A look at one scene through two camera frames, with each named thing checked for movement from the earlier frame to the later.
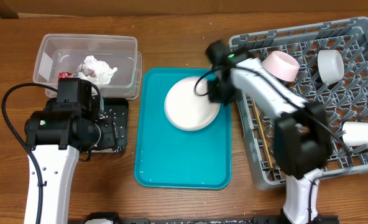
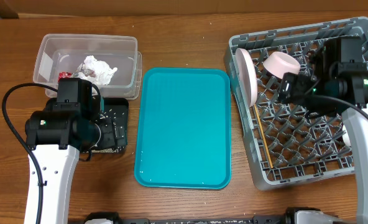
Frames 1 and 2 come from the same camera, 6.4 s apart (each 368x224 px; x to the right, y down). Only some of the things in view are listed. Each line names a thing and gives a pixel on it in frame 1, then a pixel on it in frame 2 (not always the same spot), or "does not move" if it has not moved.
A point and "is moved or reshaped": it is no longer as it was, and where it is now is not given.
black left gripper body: (95, 134) does not move
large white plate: (187, 110) is moved or reshaped
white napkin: (97, 72) does not move
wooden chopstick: (262, 133) does not move
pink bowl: (281, 65) does not move
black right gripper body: (218, 94) to (289, 90)
